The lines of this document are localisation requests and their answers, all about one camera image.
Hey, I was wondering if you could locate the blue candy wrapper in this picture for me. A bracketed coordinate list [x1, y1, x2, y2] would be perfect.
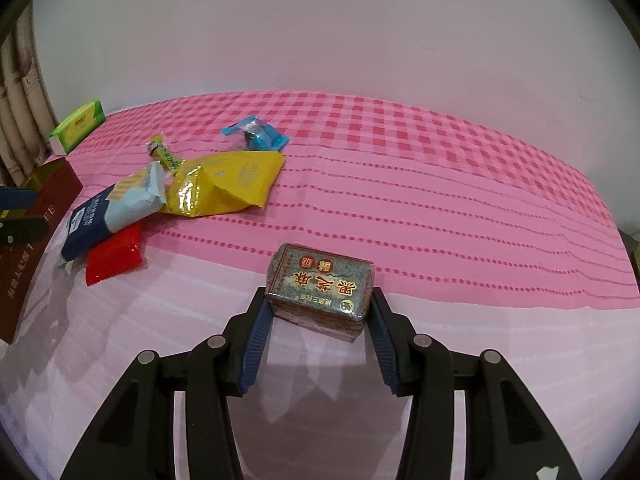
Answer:
[221, 115, 290, 152]

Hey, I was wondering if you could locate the green tissue box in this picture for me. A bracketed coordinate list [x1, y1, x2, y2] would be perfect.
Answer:
[50, 100, 107, 156]

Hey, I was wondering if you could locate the maroon tin box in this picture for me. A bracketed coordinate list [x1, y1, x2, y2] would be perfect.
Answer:
[0, 157, 83, 345]

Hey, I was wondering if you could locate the green stick snack packet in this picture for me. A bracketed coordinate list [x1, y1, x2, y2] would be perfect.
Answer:
[146, 134, 182, 175]

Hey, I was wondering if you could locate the beige curtain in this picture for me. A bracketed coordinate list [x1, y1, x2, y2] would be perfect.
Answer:
[0, 15, 58, 186]

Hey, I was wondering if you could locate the grey sesame cake box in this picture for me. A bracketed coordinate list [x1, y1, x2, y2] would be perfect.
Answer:
[265, 242, 376, 345]

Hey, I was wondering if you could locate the yellow snack packet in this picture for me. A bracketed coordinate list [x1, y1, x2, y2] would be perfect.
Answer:
[166, 150, 286, 218]

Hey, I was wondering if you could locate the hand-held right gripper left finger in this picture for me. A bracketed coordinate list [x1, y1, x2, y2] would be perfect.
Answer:
[59, 286, 275, 480]

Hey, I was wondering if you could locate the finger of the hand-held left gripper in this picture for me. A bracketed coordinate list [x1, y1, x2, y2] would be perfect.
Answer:
[0, 186, 40, 211]
[0, 215, 50, 247]

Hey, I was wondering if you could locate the navy and pale blue biscuit packet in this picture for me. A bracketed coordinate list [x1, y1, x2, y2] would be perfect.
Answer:
[56, 162, 168, 267]

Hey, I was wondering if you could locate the red snack packet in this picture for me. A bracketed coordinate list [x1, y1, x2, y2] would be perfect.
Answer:
[85, 222, 145, 287]

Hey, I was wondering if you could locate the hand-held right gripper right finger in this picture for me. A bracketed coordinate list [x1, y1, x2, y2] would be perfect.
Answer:
[369, 286, 584, 480]

